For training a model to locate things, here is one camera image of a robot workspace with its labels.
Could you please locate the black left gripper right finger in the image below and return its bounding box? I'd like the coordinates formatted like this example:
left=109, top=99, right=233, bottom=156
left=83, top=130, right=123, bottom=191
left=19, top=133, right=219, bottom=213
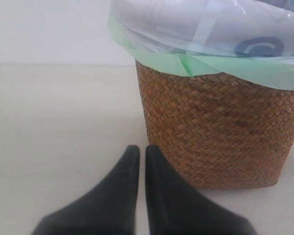
left=145, top=145, right=257, bottom=235

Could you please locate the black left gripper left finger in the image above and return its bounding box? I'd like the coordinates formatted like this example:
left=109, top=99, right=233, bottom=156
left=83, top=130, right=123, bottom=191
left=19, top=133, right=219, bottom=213
left=32, top=145, right=140, bottom=235

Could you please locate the woven brown wicker basket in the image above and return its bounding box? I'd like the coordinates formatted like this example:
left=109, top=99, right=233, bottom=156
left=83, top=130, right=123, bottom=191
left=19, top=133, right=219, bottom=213
left=136, top=62, right=294, bottom=189

